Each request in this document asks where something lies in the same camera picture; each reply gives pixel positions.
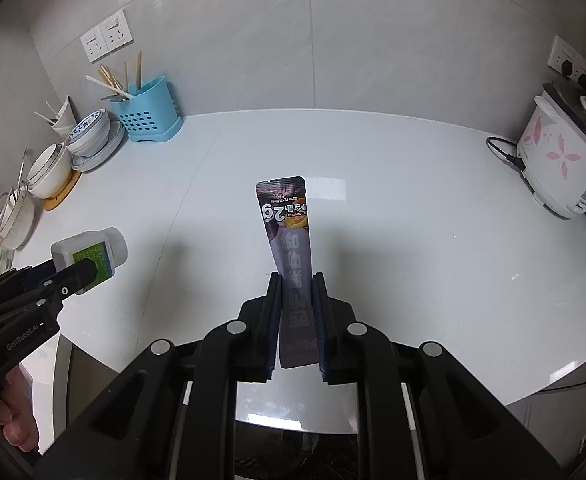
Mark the white plastic utensil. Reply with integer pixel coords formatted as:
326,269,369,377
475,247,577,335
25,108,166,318
85,75,134,98

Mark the white floral rice cooker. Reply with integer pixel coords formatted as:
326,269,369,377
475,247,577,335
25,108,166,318
516,82,586,219

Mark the blue plastic utensil holder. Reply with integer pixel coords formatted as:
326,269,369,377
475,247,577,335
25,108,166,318
109,76,184,142

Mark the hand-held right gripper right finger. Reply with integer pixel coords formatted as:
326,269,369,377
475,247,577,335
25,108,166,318
312,272,564,480

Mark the white bowl with dark rim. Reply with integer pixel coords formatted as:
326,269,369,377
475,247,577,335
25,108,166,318
26,152,74,200
27,143,70,181

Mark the white plastic bottle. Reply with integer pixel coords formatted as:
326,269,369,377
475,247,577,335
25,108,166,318
50,227,128,296

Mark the black power cable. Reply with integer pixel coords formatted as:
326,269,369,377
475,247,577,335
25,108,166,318
486,136,526,171

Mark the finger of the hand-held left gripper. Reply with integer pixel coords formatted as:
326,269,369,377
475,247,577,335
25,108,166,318
0,259,58,311
3,258,98,318

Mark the bundle of wooden chopsticks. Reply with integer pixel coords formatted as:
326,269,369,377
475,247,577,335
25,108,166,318
98,51,142,96

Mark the blue patterned bowl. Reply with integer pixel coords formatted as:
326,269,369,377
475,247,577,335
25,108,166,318
65,109,111,157

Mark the white colander bowl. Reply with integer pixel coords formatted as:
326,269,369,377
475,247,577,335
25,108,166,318
0,187,36,251

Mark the wooden trivet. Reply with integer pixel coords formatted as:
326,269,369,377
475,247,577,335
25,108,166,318
43,170,82,212

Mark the purple sachet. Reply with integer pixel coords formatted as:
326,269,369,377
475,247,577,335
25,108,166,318
255,176,320,368

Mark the white paper cup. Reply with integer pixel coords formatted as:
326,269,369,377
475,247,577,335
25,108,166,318
53,96,76,136

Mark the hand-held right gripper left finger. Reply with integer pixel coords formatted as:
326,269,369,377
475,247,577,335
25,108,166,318
38,272,284,480

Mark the white wall socket with plug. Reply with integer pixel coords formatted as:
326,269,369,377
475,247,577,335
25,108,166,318
548,35,586,81

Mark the person's left hand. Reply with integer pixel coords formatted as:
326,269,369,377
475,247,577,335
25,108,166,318
0,360,42,456

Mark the black trash bin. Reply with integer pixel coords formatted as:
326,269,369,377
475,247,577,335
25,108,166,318
235,422,361,480

